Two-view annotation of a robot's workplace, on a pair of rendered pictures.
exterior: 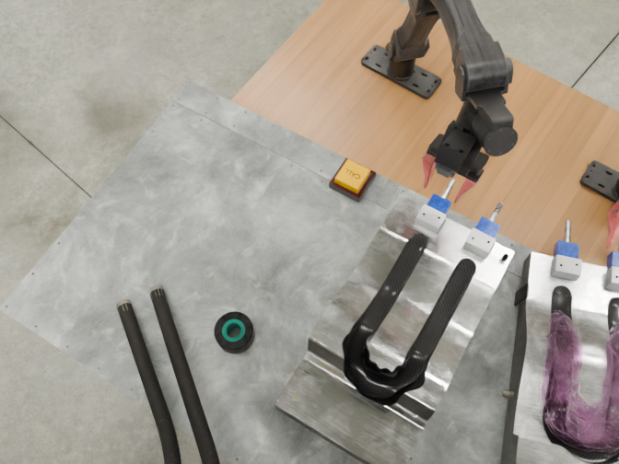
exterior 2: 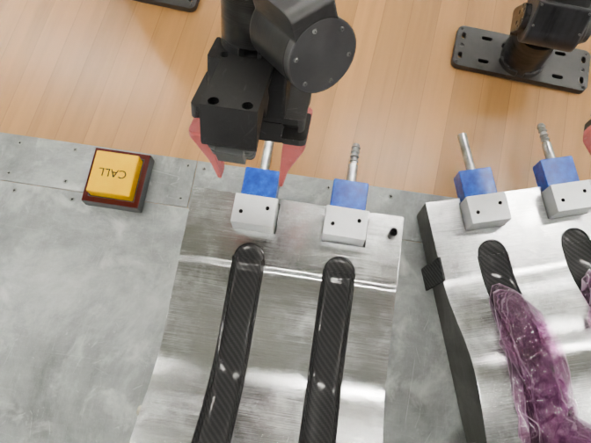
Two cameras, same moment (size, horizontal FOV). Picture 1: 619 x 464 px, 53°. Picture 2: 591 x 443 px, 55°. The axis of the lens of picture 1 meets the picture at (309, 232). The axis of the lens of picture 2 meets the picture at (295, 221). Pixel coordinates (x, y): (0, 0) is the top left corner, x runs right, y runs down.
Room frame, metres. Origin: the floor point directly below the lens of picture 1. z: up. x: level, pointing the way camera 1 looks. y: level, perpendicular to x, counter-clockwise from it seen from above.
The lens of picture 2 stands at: (0.34, -0.20, 1.54)
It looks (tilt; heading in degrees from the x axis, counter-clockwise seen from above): 73 degrees down; 334
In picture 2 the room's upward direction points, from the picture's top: straight up
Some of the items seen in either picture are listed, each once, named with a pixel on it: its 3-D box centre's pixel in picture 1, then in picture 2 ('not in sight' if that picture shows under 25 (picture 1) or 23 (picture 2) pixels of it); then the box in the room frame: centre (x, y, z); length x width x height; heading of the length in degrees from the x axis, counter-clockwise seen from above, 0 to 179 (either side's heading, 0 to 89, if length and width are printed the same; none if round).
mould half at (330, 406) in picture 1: (398, 326); (265, 414); (0.34, -0.16, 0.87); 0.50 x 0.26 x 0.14; 145
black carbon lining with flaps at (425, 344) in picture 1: (409, 315); (274, 402); (0.34, -0.18, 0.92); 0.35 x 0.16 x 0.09; 145
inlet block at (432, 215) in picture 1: (439, 203); (262, 180); (0.59, -0.28, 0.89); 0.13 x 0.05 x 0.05; 145
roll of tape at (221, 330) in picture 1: (234, 332); not in sight; (0.36, 0.17, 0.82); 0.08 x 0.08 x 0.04
